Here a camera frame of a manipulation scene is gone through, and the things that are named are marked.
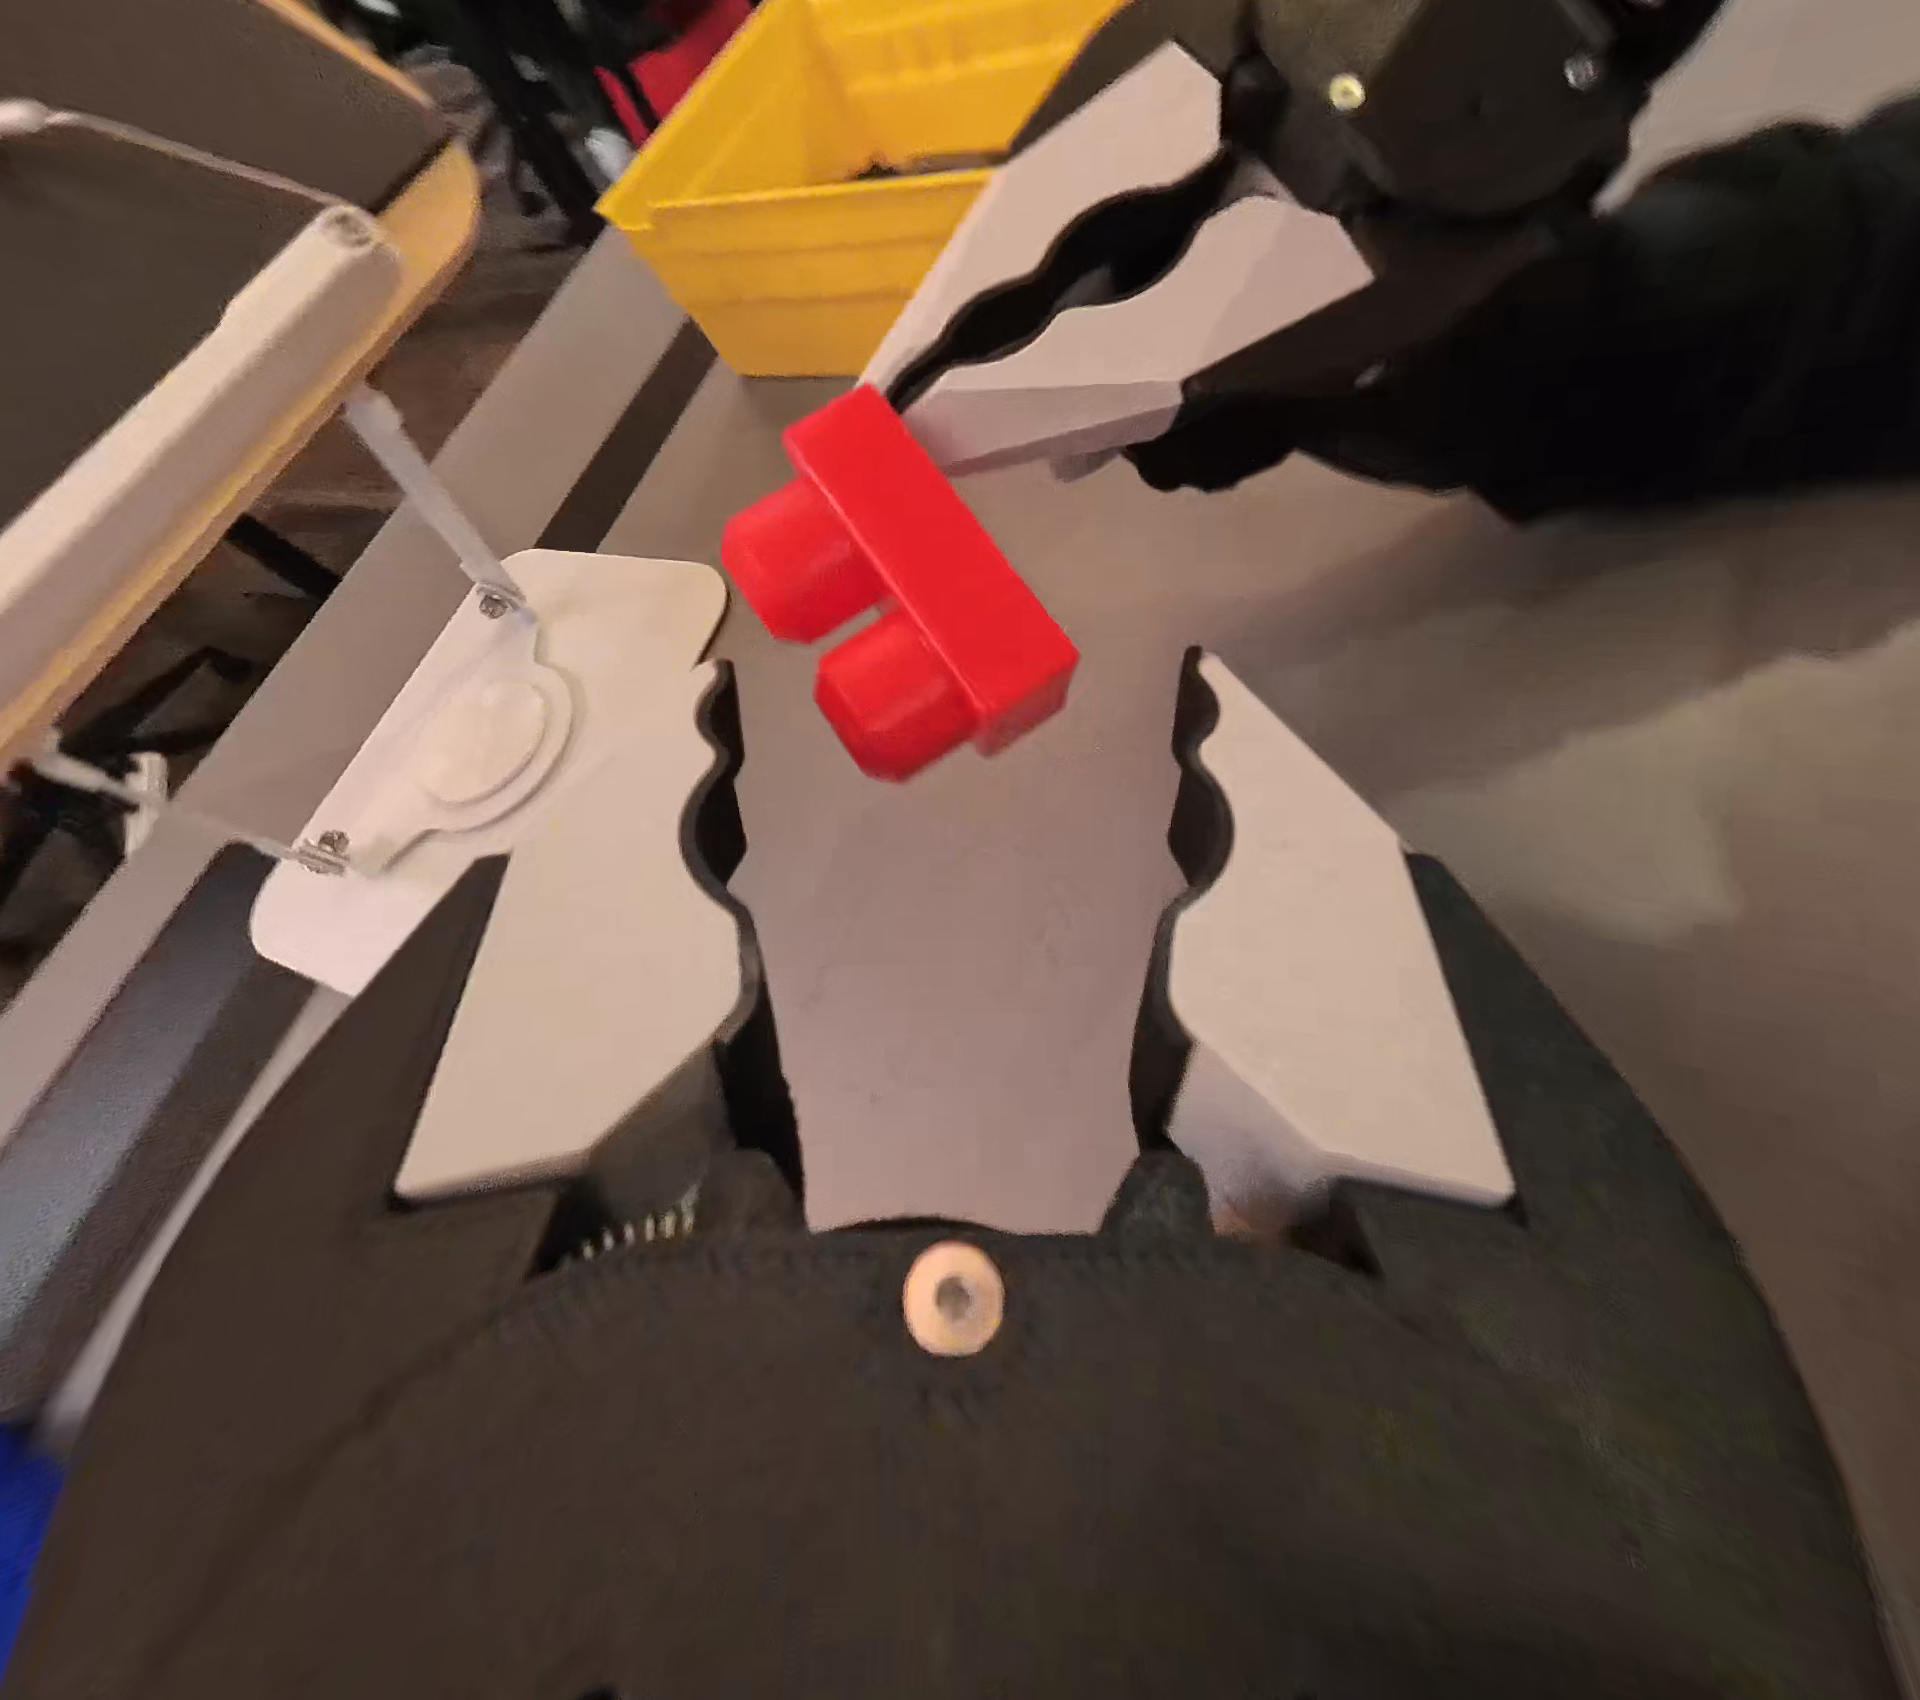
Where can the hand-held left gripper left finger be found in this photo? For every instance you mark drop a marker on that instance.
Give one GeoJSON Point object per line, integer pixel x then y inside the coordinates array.
{"type": "Point", "coordinates": [601, 980]}

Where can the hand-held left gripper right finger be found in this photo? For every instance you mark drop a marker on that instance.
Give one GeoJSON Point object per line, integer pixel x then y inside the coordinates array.
{"type": "Point", "coordinates": [1321, 980]}

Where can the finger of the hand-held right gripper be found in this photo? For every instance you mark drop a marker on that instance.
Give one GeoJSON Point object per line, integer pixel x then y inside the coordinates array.
{"type": "Point", "coordinates": [1081, 155]}
{"type": "Point", "coordinates": [1154, 350]}

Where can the red toy block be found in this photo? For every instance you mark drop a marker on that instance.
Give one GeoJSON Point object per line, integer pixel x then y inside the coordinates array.
{"type": "Point", "coordinates": [930, 560]}

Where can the yellow plastic bin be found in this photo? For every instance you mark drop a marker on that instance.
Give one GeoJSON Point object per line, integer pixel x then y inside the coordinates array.
{"type": "Point", "coordinates": [780, 260]}

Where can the blue plastic bin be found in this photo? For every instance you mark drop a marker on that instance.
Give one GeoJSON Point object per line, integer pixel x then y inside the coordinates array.
{"type": "Point", "coordinates": [22, 1520]}

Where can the person's right forearm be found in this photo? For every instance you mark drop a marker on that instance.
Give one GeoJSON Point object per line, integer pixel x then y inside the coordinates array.
{"type": "Point", "coordinates": [1785, 321]}

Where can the red bag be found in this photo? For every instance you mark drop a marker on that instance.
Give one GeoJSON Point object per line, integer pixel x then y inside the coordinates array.
{"type": "Point", "coordinates": [683, 59]}

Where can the wooden board with black mat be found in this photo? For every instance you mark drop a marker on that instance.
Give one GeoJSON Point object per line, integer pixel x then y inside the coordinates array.
{"type": "Point", "coordinates": [150, 5]}

